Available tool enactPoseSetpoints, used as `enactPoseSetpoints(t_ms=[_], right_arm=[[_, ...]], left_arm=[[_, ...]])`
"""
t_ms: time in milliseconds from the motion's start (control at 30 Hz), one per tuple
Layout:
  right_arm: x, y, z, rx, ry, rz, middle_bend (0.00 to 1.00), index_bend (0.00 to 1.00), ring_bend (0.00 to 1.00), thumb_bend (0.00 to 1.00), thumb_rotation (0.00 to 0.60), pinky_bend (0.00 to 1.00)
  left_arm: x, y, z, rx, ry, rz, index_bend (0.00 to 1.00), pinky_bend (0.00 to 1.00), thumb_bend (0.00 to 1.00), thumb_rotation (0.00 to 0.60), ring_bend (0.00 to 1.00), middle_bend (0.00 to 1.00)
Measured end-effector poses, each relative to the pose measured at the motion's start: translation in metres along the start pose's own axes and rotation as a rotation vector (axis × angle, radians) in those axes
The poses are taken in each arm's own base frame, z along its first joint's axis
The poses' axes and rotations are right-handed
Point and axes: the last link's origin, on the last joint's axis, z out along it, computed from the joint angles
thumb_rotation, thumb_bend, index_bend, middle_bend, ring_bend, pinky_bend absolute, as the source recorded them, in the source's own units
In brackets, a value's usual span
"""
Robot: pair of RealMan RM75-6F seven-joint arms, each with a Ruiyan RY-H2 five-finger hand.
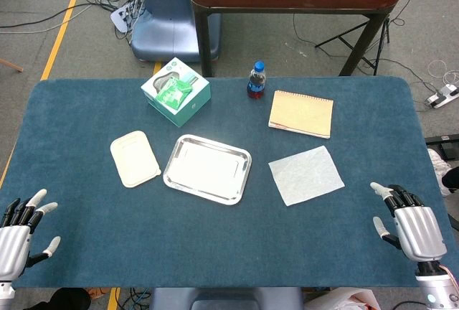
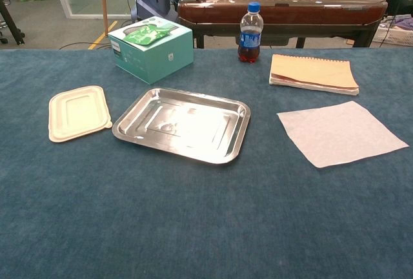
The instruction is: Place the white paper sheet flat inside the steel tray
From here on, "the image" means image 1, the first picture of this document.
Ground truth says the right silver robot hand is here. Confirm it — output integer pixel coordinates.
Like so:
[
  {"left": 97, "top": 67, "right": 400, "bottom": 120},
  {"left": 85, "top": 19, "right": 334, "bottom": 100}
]
[{"left": 369, "top": 181, "right": 449, "bottom": 277}]

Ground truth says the wooden stick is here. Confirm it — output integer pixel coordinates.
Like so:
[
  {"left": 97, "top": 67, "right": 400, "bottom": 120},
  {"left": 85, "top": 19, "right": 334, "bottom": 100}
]
[{"left": 0, "top": 57, "right": 24, "bottom": 73}]

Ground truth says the green snack packet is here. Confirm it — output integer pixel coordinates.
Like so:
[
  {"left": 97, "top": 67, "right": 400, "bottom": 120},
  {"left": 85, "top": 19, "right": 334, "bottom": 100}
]
[{"left": 153, "top": 76, "right": 194, "bottom": 112}]

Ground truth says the blue felt table mat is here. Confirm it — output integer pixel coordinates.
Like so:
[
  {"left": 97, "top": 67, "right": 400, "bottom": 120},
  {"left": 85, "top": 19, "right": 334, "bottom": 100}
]
[{"left": 0, "top": 75, "right": 453, "bottom": 289}]

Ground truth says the blue grey robot torso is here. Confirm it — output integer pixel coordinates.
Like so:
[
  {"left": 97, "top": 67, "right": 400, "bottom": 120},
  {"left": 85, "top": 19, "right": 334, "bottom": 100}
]
[{"left": 148, "top": 287, "right": 305, "bottom": 310}]

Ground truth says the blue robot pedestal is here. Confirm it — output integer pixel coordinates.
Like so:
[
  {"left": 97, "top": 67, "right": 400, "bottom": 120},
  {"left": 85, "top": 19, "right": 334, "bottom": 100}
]
[{"left": 129, "top": 0, "right": 222, "bottom": 63}]

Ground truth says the black tripod stand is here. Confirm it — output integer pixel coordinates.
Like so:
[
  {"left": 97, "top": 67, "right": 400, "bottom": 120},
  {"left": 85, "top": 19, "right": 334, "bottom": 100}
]
[{"left": 314, "top": 17, "right": 391, "bottom": 76}]

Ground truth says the white cable hub board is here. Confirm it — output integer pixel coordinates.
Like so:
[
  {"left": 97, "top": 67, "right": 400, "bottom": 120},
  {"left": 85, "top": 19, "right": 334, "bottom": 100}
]
[{"left": 110, "top": 3, "right": 144, "bottom": 33}]

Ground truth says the white shoe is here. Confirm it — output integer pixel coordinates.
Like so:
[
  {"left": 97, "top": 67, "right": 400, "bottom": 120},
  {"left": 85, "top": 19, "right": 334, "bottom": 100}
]
[{"left": 426, "top": 147, "right": 452, "bottom": 197}]

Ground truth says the black metal stand base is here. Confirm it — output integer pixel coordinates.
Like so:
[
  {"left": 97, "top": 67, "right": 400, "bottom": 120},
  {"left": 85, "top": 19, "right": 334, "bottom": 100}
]
[{"left": 425, "top": 133, "right": 459, "bottom": 162}]

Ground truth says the teal cardboard box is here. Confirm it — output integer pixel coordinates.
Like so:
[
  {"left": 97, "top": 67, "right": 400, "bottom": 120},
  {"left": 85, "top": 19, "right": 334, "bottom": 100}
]
[{"left": 140, "top": 57, "right": 212, "bottom": 128}]

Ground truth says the white plastic bag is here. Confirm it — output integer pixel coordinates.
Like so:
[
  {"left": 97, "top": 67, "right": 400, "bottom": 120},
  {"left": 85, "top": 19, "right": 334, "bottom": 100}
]
[{"left": 304, "top": 287, "right": 381, "bottom": 310}]

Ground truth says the white power strip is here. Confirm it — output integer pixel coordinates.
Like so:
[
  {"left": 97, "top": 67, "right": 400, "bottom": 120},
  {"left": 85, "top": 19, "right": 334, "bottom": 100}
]
[{"left": 425, "top": 84, "right": 459, "bottom": 109}]

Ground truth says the cola bottle blue cap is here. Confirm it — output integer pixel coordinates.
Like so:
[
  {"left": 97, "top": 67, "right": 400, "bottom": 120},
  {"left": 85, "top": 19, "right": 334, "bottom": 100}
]
[{"left": 246, "top": 60, "right": 267, "bottom": 100}]

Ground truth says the white paper sheet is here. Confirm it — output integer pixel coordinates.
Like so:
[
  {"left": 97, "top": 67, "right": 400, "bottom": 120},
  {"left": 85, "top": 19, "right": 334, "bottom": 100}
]
[{"left": 268, "top": 145, "right": 346, "bottom": 207}]

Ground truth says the black bag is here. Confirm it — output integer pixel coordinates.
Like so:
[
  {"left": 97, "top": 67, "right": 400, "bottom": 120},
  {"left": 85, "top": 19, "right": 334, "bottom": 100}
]
[{"left": 34, "top": 287, "right": 93, "bottom": 310}]

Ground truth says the stainless steel tray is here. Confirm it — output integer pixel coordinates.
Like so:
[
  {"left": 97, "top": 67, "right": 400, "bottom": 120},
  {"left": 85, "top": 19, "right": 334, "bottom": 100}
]
[{"left": 162, "top": 133, "right": 252, "bottom": 206}]

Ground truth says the cream plastic container lid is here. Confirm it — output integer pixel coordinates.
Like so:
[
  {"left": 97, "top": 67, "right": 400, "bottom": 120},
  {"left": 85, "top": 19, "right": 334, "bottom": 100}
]
[{"left": 109, "top": 130, "right": 161, "bottom": 188}]

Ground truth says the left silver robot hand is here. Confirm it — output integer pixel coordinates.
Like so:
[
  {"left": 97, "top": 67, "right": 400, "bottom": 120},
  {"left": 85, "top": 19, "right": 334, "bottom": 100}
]
[{"left": 0, "top": 188, "right": 62, "bottom": 284}]

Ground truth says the tan spiral notebook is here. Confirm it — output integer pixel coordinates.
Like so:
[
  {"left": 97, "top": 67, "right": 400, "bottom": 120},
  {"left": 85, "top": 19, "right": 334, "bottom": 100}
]
[{"left": 268, "top": 90, "right": 334, "bottom": 140}]

